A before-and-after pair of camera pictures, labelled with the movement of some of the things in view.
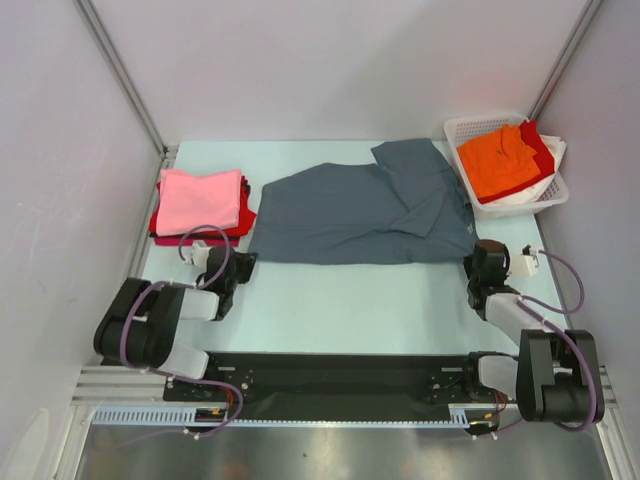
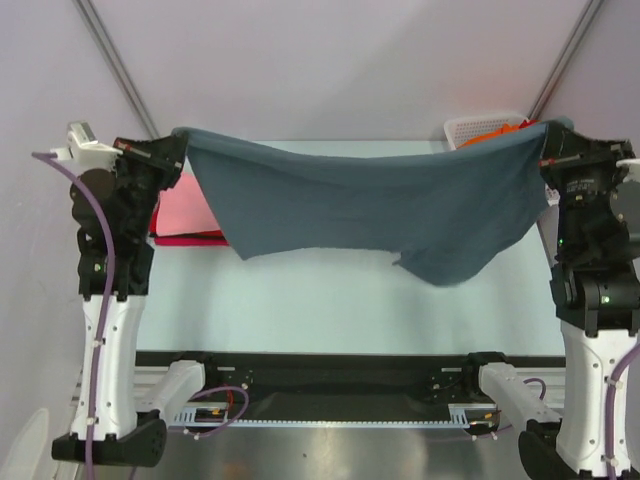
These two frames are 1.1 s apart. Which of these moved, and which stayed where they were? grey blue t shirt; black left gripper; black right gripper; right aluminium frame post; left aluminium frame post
Moved: black right gripper; black left gripper; grey blue t shirt
Stayed: left aluminium frame post; right aluminium frame post
